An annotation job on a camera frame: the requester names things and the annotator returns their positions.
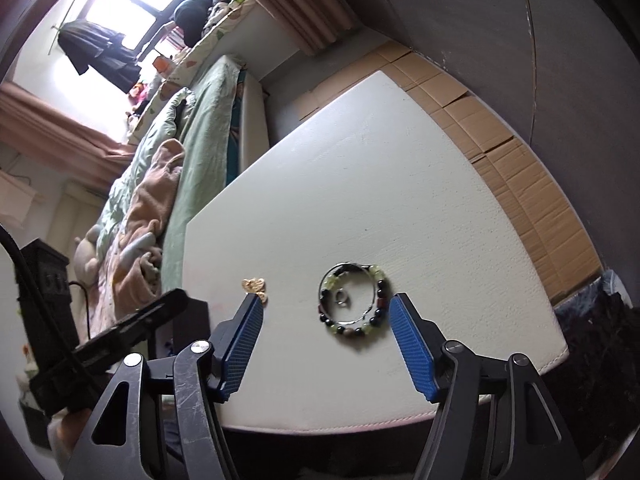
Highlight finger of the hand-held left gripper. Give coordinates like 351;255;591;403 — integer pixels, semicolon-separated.
74;289;190;367

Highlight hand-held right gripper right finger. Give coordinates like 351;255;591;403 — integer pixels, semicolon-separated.
389;293;583;480

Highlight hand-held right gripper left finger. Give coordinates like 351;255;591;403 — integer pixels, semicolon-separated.
65;293;265;480

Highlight green and dark bead bracelet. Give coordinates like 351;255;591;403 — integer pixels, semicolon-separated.
318;263;390;339

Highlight thin dark wire bangle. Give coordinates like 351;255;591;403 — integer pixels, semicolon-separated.
320;262;381;325

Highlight beige plush toy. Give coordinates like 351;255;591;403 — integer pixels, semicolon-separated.
74;225;109;287

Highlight pink fleece blanket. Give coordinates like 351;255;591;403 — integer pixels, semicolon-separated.
110;139;187;302

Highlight white padded headboard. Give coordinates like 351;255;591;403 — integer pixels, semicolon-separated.
50;182;109;252

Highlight light green quilt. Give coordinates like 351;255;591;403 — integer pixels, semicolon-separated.
95;87;196;261

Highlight white leather table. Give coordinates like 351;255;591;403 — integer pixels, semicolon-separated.
184;70;569;434

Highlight dark clothes pile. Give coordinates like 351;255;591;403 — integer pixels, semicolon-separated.
552;270;640;461

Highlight bed with green sheet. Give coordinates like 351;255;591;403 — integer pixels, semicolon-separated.
75;55;274;321

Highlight flattened cardboard sheets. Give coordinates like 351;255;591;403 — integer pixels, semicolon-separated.
290;42;604;307

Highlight pink curtain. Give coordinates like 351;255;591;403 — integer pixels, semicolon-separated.
212;0;359;56
0;82;134;187

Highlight hanging dark clothes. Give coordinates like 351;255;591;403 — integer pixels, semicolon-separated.
57;19;144;94

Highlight printed window seat cushion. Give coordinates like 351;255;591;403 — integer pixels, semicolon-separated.
125;0;262;142

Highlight window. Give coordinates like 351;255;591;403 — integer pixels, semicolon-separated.
50;0;211;92

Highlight black bag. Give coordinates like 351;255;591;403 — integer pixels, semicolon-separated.
172;0;214;46

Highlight dark grey wardrobe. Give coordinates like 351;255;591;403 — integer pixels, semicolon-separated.
345;0;640;281

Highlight black cable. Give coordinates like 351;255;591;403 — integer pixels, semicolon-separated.
0;224;86;378

